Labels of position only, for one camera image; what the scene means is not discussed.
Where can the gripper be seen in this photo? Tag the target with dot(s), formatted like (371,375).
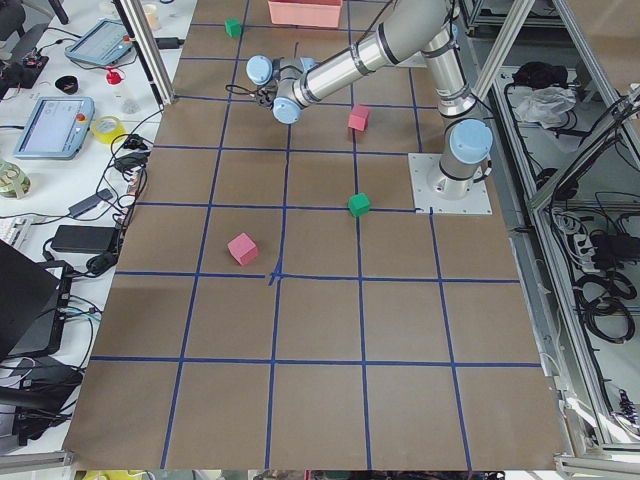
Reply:
(264,101)

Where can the green foam cube far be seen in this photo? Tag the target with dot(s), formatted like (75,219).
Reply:
(233,27)

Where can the green foam cube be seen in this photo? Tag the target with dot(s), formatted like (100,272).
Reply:
(233,27)
(359,204)

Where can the pink plastic bin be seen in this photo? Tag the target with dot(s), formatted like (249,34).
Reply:
(312,13)

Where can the pink foam cube centre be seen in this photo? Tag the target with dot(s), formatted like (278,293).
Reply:
(359,117)

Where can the pink foam cube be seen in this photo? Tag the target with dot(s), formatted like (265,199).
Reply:
(243,249)
(359,117)

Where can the green foam cube centre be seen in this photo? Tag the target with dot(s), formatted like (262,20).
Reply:
(359,204)

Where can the pink foam cube near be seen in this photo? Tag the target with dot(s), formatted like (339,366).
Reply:
(243,249)

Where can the yellow tape roll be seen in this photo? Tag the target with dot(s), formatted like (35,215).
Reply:
(108,130)

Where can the teach pendant tablet far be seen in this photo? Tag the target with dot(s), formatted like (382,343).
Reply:
(105,44)

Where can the teach pendant tablet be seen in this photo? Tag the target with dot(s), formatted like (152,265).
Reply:
(105,44)
(56,128)

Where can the black bowl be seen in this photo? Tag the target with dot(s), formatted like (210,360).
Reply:
(67,84)

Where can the teach pendant tablet near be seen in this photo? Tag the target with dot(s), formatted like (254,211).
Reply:
(56,128)

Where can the black power adapter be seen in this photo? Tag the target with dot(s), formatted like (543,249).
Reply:
(83,239)

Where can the aluminium frame post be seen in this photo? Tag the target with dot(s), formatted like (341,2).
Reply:
(132,15)

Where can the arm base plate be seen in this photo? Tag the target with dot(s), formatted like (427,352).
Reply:
(435,193)

